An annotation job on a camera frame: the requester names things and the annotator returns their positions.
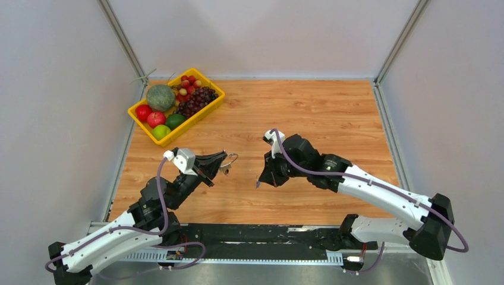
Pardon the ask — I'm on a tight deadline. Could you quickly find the silver keyring with keys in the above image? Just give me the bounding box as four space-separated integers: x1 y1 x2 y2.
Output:
219 153 238 175

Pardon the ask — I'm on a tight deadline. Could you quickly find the red apple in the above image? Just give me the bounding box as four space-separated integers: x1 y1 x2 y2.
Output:
135 104 153 122

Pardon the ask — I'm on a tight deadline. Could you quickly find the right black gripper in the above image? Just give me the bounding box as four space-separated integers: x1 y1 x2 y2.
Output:
259 147 308 188

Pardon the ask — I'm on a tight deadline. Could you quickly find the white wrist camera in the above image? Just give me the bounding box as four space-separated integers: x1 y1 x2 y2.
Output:
163 148 197 176
263 129 285 159

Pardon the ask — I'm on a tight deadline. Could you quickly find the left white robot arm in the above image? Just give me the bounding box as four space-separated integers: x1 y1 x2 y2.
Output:
45 148 229 284

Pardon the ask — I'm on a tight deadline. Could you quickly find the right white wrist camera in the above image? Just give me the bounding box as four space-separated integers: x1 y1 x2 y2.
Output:
263 129 285 159

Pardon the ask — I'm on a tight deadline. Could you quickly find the left aluminium frame post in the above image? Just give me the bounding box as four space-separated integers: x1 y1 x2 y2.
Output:
97 0 147 77

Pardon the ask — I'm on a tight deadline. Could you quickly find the dark green avocado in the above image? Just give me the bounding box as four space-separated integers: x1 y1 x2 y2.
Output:
165 113 187 131

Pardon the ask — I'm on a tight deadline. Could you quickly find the dark purple grape bunch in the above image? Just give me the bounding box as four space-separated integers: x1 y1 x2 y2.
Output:
172 87 218 119

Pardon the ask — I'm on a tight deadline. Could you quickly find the green melon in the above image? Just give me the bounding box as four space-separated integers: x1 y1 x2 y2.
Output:
146 84 175 112

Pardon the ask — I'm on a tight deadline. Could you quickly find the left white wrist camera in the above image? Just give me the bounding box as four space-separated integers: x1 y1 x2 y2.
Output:
163 148 197 176

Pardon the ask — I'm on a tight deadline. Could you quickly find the light green apple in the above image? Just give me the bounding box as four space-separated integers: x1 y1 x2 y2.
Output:
152 124 171 141

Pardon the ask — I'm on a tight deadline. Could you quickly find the white slotted cable duct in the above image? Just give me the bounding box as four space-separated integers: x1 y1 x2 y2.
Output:
118 249 344 266

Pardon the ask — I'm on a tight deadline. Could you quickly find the aluminium frame post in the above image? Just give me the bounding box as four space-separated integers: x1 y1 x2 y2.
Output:
374 0 430 86
97 0 147 77

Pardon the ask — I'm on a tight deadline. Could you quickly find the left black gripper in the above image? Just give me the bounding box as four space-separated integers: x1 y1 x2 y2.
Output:
168 151 228 210

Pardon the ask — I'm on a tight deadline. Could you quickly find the white zip tie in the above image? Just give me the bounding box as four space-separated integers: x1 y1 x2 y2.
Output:
130 68 157 86

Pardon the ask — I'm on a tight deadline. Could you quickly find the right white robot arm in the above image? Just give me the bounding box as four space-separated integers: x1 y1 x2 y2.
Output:
258 129 455 261

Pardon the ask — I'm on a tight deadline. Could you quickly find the yellow plastic tray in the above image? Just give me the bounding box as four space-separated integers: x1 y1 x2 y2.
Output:
128 68 225 147

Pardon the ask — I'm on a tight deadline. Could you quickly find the right aluminium frame post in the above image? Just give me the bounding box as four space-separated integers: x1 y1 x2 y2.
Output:
374 0 430 86

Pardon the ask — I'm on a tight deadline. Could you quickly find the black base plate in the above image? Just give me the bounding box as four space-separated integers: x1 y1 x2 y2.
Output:
160 223 378 261

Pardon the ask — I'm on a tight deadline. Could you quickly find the red-pink apple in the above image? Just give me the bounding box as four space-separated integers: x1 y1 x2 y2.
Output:
147 111 166 128

